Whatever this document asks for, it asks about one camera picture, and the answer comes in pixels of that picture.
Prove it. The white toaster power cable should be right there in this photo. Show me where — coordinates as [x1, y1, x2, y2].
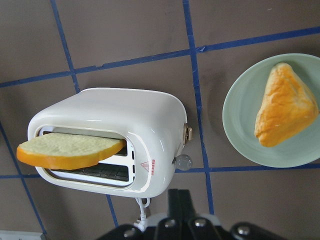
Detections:
[133, 196, 151, 231]

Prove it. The bread slice in toaster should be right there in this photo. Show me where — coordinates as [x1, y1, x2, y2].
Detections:
[16, 132, 126, 170]

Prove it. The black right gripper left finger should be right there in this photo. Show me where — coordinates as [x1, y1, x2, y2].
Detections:
[167, 189, 182, 225]

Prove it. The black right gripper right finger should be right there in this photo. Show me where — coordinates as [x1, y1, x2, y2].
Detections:
[178, 189, 196, 223]

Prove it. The white two-slot toaster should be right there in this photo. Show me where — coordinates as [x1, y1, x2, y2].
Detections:
[27, 87, 191, 198]

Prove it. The triangular golden bread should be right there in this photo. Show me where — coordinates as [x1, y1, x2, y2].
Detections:
[254, 62, 320, 148]

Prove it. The light green round plate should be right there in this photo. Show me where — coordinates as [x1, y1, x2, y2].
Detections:
[222, 53, 320, 168]

